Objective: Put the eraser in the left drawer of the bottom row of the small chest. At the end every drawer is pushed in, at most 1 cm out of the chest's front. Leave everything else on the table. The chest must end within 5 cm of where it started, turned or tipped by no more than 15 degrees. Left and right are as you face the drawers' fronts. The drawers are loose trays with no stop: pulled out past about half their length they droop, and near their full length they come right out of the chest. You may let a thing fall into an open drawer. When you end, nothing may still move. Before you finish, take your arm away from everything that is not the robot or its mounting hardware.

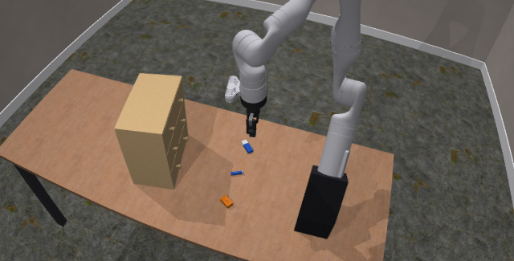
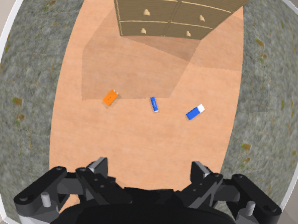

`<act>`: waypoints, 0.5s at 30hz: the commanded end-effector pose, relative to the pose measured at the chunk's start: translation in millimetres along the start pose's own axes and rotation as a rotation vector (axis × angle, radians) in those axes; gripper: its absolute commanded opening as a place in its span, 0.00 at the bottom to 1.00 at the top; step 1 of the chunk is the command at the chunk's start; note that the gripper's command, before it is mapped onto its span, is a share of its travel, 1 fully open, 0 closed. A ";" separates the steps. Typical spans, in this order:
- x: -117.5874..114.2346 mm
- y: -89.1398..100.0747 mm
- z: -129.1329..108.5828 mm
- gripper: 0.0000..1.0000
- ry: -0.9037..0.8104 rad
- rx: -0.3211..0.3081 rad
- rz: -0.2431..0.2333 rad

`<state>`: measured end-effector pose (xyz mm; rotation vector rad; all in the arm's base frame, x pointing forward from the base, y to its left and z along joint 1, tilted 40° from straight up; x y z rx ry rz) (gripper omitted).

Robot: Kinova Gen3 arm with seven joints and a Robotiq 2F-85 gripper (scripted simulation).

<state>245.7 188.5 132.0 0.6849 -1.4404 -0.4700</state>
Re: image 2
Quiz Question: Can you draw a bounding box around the brown drawer front with small knob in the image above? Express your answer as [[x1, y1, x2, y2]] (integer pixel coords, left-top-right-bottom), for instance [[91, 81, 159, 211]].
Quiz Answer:
[[164, 22, 212, 39], [117, 0, 178, 21], [120, 21, 168, 36], [186, 0, 246, 11], [172, 1, 231, 27]]

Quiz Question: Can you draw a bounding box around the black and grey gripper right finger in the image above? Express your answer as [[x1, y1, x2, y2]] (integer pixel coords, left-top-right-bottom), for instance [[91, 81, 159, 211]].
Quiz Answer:
[[165, 161, 282, 224]]

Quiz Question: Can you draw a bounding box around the blue and white eraser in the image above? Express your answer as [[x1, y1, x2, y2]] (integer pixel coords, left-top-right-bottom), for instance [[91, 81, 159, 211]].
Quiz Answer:
[[186, 104, 205, 120]]

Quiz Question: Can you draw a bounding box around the orange nine-volt battery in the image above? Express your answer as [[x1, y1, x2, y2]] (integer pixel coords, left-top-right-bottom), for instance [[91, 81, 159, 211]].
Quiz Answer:
[[103, 90, 118, 106]]

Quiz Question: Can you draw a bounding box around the blue aa battery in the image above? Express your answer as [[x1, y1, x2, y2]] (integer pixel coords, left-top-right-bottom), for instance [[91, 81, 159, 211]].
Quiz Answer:
[[150, 97, 158, 112]]

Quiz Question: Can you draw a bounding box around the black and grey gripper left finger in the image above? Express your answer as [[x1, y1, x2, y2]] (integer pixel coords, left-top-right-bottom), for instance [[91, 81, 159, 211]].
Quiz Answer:
[[13, 157, 132, 224]]

